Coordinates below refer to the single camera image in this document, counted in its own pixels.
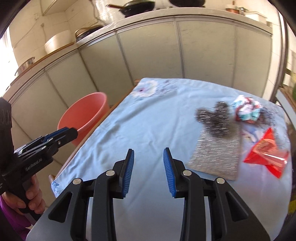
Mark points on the steel bowl on counter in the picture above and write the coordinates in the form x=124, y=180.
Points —
x=25, y=66

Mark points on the black frying pan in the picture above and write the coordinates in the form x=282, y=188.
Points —
x=188, y=3

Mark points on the pink plastic trash bucket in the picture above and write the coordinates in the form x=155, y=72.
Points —
x=84, y=114

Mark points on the metal shelf pole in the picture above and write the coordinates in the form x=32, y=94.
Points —
x=283, y=57

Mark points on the grey kitchen cabinets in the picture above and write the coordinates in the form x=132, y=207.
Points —
x=229, y=53

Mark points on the steel wool scrubber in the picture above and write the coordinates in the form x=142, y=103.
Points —
x=218, y=121

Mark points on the person's left hand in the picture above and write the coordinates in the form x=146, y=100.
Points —
x=33, y=194

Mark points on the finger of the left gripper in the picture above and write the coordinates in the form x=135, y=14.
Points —
x=33, y=145
x=62, y=136

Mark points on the red plastic snack bag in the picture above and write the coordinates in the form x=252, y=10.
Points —
x=266, y=153

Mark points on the white round basin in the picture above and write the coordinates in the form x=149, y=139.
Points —
x=58, y=41

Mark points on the copper pot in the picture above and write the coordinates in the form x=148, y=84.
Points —
x=233, y=8

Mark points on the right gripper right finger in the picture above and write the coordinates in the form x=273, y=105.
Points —
x=186, y=184

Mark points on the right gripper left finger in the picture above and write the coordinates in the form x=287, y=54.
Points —
x=112, y=184

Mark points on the black lidded wok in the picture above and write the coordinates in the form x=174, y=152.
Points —
x=134, y=7

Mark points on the colourful paper ball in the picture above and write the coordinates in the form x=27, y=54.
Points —
x=246, y=109

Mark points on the light blue floral tablecloth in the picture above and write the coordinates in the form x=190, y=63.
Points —
x=159, y=113

